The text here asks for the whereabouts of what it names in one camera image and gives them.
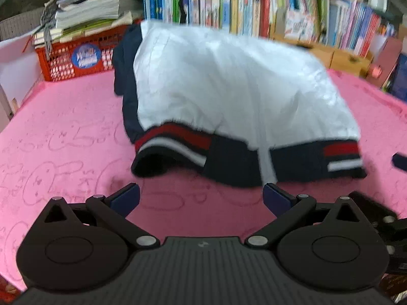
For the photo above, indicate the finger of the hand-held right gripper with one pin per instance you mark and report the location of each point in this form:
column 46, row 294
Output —
column 375, row 211
column 400, row 162

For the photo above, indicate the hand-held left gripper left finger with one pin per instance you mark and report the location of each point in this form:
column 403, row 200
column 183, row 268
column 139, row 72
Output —
column 127, row 197

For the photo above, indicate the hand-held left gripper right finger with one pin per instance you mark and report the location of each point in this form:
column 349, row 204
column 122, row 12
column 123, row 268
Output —
column 276, row 198

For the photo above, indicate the white and navy jacket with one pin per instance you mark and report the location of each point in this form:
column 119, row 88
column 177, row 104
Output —
column 222, row 85

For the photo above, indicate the blue printed box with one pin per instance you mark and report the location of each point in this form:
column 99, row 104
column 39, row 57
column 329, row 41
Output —
column 400, row 81

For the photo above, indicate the pink rabbit print blanket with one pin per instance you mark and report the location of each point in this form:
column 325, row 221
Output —
column 63, row 139

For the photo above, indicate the pink box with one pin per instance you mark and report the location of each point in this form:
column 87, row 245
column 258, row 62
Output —
column 390, row 57

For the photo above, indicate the wooden drawer organizer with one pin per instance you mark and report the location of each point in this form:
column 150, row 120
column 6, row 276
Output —
column 343, row 62

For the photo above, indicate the red plastic crate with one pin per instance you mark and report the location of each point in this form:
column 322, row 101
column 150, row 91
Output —
column 57, row 65

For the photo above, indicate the white board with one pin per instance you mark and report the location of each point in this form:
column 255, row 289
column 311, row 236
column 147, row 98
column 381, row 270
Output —
column 16, row 70

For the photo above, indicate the stack of papers and booklets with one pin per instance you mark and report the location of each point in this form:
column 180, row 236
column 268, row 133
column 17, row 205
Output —
column 89, row 6

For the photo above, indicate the row of shelved books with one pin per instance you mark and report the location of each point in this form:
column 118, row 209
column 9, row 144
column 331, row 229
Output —
column 222, row 6

